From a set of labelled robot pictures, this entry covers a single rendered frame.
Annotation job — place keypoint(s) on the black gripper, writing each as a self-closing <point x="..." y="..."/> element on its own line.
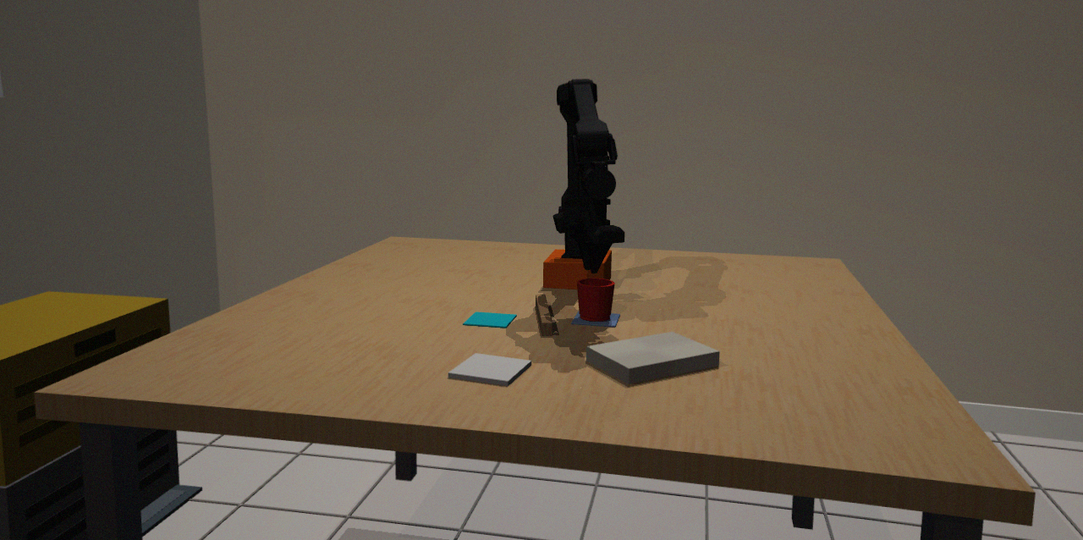
<point x="595" y="242"/>

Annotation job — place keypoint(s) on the white flat rectangular block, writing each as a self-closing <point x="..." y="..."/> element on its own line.
<point x="490" y="369"/>

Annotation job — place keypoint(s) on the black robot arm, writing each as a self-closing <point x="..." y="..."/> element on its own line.
<point x="588" y="143"/>

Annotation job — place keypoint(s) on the dark red cup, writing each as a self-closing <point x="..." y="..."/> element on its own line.
<point x="595" y="297"/>

